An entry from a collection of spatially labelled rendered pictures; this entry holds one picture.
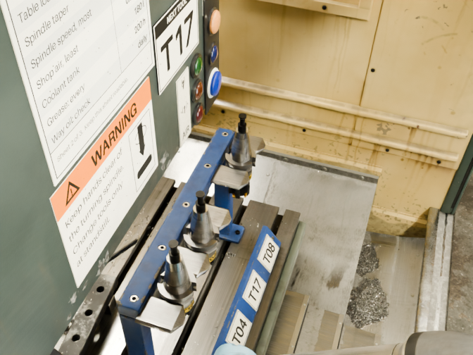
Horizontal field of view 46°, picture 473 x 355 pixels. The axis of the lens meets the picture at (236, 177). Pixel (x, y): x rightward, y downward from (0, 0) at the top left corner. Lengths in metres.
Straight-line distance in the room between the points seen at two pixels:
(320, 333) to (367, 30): 0.76
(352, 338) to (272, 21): 0.83
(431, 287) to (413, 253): 0.26
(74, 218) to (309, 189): 1.26
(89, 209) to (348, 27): 1.04
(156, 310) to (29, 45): 0.63
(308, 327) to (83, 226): 1.09
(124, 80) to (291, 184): 1.23
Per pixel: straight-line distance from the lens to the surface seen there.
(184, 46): 0.56
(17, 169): 0.36
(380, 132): 1.55
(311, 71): 1.48
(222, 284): 1.31
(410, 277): 1.70
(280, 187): 1.64
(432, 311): 1.49
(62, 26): 0.37
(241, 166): 1.11
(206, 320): 1.26
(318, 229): 1.60
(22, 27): 0.33
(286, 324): 1.46
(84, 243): 0.46
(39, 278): 0.42
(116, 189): 0.48
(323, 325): 1.50
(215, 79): 0.65
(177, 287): 0.90
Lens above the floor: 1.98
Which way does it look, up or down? 44 degrees down
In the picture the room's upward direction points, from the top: 2 degrees clockwise
